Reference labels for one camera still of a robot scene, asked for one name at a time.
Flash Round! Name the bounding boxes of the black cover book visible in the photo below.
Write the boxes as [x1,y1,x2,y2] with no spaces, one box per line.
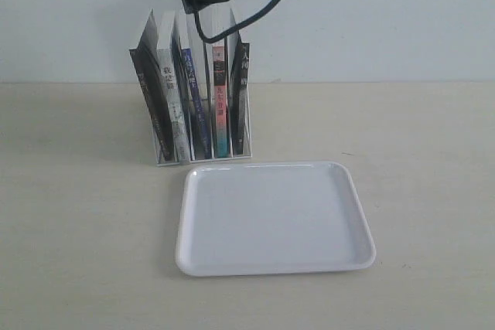
[129,9,175,163]

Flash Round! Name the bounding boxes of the white wire book rack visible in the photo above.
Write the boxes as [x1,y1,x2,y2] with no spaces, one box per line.
[153,34,252,166]

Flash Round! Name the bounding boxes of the white plastic tray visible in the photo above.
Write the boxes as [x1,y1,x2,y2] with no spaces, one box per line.
[175,161,376,277]

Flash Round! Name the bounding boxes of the black cable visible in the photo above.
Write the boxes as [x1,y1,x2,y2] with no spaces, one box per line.
[185,0,312,43]

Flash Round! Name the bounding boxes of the grey white cat book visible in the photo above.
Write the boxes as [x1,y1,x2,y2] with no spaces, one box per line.
[156,11,190,164]

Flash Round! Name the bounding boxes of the red teal spine book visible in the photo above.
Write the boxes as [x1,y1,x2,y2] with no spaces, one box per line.
[212,5,228,158]

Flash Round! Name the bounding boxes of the blue spine book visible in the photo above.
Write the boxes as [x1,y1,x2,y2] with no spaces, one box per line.
[178,12,211,158]

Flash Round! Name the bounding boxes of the dark grey spine book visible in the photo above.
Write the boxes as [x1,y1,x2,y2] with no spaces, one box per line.
[228,30,250,156]

